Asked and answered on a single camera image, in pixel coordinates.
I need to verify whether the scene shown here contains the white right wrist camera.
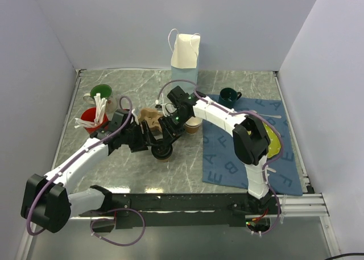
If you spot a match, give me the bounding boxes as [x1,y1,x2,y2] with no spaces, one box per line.
[155,100,173,116]

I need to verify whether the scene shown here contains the white mug green inside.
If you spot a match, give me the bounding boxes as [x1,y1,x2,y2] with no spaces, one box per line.
[82,84,117,113]

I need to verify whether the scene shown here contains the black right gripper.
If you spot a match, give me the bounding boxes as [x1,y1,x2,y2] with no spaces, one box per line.
[158,110,191,147]

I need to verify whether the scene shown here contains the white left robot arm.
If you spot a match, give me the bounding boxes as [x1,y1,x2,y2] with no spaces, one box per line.
[20,109,141,236]

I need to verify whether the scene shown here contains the silver spoon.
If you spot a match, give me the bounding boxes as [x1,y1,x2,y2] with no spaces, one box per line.
[252,110,282,119]

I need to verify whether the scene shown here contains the light blue paper bag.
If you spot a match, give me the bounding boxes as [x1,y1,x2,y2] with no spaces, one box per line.
[167,28,201,93]

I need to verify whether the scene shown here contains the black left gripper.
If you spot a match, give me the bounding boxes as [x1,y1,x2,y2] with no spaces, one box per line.
[121,120,159,152]

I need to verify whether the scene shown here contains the stacked brown paper cups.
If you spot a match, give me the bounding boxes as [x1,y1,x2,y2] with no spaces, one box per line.
[184,117,202,134]

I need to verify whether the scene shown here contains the green polka dot plate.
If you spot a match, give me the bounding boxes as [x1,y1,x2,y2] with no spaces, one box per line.
[263,123,281,159]

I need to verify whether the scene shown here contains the brown pulp cup carrier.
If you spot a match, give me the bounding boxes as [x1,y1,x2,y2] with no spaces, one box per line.
[138,108,163,134]

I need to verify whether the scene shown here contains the black coffee cup lid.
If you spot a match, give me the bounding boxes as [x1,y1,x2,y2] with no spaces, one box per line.
[151,145,173,157]

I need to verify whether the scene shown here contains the red cup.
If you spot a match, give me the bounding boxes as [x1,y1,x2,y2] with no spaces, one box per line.
[80,107,109,134]

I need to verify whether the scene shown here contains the dark green mug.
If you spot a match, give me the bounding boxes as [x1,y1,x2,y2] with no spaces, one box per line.
[218,88,242,109]

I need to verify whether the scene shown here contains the white wrapped straws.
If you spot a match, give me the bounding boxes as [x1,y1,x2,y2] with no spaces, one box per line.
[75,94,106,129]

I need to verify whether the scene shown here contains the blue letter print cloth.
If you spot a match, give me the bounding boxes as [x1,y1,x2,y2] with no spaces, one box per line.
[202,97,303,196]

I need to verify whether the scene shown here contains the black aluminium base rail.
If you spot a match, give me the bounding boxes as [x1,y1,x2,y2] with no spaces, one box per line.
[28,192,330,229]

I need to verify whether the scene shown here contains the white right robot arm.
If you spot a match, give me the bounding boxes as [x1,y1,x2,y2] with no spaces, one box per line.
[159,86,272,214]

